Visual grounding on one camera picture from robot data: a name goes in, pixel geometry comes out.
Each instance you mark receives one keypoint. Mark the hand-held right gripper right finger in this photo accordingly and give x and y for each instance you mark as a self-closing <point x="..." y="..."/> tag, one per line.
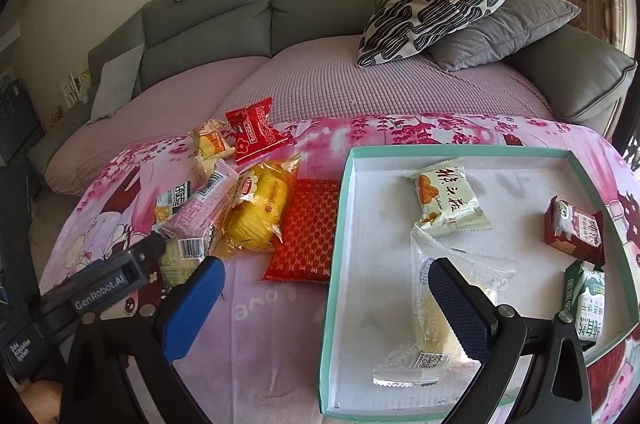
<point x="460" y="309"/>

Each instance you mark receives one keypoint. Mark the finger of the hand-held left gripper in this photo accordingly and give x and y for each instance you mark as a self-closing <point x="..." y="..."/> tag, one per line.
<point x="152" y="246"/>

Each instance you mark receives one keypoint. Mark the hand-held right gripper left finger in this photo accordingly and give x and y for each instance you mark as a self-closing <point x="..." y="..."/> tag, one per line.
<point x="192" y="304"/>

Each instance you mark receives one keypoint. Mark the clear cake packet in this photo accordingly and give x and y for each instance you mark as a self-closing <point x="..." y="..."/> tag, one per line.
<point x="425" y="324"/>

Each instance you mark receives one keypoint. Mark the pink wafer packet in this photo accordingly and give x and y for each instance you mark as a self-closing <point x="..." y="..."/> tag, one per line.
<point x="200" y="204"/>

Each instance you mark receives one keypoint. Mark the yellow orange cake packet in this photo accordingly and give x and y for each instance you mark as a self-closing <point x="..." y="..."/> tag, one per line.
<point x="212" y="143"/>

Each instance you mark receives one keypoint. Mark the red snack packet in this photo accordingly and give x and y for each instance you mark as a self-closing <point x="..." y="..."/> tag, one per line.
<point x="255" y="131"/>

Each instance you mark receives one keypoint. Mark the pale green barcode packet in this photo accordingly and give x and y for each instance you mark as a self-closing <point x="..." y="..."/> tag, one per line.
<point x="182" y="261"/>

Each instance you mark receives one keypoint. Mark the white green dark-label packet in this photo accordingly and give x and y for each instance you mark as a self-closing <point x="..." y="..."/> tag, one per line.
<point x="172" y="204"/>

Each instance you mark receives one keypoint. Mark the pink floral printed blanket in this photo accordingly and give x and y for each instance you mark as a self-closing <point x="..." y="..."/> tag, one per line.
<point x="280" y="314"/>

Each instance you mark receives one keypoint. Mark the cream cookie packet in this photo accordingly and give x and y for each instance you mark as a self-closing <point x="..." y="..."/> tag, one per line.
<point x="447" y="204"/>

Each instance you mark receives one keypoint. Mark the large yellow cake packet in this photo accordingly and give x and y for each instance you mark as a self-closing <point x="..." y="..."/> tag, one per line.
<point x="255" y="209"/>

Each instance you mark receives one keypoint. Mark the green white small carton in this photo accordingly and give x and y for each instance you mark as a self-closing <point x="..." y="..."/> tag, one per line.
<point x="590" y="304"/>

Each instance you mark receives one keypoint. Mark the red patterned flat packet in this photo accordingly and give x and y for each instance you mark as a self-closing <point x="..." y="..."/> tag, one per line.
<point x="305" y="234"/>

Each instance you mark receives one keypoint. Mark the brown red small carton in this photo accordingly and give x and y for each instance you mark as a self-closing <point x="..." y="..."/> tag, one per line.
<point x="575" y="229"/>

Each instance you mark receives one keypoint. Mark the light grey small cushion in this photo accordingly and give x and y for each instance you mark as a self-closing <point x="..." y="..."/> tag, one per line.
<point x="117" y="83"/>

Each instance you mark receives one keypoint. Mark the white side rack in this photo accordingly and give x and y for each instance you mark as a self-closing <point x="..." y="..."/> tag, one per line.
<point x="75" y="88"/>

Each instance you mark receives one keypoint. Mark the dark cabinet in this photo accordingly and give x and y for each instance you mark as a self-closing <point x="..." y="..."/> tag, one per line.
<point x="20" y="118"/>

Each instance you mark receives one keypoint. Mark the pink waffle sofa cover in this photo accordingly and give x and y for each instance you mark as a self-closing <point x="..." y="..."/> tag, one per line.
<point x="350" y="88"/>

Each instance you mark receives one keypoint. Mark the grey pillow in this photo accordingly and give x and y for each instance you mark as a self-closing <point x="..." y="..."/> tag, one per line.
<point x="510" y="28"/>

